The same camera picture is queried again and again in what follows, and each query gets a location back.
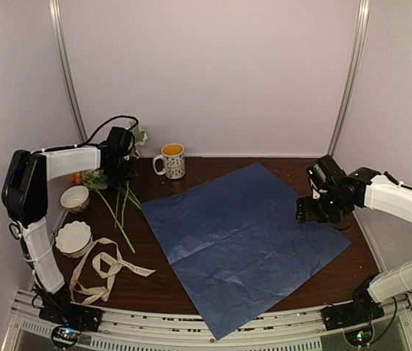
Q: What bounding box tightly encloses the front aluminium frame rail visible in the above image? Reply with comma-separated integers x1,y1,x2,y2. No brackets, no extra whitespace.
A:
8,292,412,351

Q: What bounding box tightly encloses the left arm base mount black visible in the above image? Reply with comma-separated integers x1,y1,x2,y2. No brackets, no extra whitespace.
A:
31,285,103,350

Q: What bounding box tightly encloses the cream printed ribbon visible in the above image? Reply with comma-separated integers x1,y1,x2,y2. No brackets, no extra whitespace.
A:
69,238,156,306

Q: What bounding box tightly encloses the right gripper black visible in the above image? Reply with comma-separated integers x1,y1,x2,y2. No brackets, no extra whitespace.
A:
297,188,350,224

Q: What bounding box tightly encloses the floral mug yellow inside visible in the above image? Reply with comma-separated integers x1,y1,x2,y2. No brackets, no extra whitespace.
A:
152,143,186,180

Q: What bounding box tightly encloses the right vertical aluminium rail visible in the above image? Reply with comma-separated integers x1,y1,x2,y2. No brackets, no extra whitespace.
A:
327,0,371,156

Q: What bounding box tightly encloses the round white bowl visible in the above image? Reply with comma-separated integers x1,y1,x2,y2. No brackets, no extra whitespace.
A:
60,186,90,214

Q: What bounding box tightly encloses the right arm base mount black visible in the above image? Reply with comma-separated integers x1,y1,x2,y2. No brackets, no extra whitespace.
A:
321,290,385,331

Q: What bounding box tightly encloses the blue tissue paper sheet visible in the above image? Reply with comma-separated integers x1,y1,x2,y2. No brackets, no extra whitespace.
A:
142,163,350,339

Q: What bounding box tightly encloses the pink fake flower stem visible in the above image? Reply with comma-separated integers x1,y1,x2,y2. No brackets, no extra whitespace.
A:
129,121,148,154

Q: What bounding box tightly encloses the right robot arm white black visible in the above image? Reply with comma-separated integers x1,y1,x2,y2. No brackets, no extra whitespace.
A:
296,164,412,323

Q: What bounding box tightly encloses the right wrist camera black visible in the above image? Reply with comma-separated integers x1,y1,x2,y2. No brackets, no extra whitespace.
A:
305,155,346,200

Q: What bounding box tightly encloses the left vertical aluminium rail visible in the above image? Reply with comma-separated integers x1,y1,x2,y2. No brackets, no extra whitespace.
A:
48,0,88,143

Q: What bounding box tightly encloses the vertical aluminium rail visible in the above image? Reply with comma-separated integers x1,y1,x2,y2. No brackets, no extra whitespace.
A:
48,0,88,143
327,0,371,156

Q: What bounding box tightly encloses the orange fake flower stem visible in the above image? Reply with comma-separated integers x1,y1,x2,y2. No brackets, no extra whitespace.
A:
68,173,85,185

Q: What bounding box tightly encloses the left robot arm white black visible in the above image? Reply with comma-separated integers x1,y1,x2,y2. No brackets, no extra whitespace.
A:
1,116,139,294

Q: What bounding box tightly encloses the scalloped white bowl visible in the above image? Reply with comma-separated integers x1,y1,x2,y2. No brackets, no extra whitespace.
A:
56,221,93,258

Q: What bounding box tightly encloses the white hydrangea fake flower bunch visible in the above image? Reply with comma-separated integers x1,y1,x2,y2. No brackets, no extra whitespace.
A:
82,170,141,253

